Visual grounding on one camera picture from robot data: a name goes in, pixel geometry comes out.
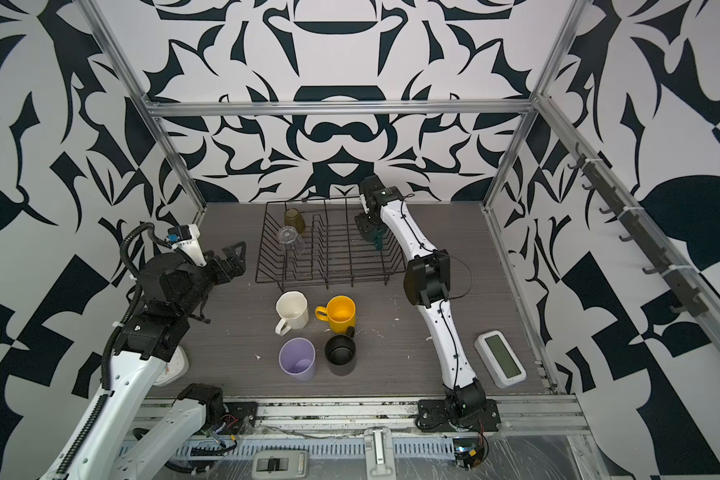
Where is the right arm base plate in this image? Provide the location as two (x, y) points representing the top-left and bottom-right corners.
(414, 399), (501, 433)

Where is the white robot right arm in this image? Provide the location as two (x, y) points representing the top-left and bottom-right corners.
(356, 175), (487, 428)

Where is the black wire dish rack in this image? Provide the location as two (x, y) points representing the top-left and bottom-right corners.
(255, 196), (406, 291)

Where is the yellow mug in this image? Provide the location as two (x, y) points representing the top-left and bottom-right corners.
(315, 295), (357, 334)

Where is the clear glass cup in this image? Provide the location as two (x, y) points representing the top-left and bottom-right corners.
(278, 225), (306, 258)

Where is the white centre bracket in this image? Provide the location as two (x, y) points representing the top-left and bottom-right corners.
(364, 427), (397, 480)

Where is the green mug white inside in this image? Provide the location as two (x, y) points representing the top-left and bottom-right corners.
(370, 230), (385, 251)

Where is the black mug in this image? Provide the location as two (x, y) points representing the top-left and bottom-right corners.
(324, 327), (356, 376)

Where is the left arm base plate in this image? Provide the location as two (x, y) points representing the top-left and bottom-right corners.
(214, 401), (259, 436)

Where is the amber textured glass cup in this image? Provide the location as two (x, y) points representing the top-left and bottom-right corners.
(284, 208), (306, 235)

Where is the white square kitchen timer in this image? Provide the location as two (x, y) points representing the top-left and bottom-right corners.
(153, 346), (189, 388)

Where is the grey switch box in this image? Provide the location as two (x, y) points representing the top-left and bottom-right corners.
(251, 449), (309, 480)

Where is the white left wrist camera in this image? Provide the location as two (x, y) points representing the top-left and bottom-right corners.
(167, 224), (207, 267)

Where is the cream white mug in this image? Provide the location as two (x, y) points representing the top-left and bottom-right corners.
(274, 291), (310, 336)

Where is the black wall hook rail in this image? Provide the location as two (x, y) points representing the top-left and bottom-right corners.
(568, 143), (709, 317)

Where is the white digital kitchen scale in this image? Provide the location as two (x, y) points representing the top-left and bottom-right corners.
(474, 330), (527, 389)

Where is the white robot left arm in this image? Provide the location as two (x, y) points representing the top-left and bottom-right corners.
(44, 242), (246, 479)

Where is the lavender plastic cup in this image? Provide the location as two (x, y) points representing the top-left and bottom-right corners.
(278, 337), (316, 382)

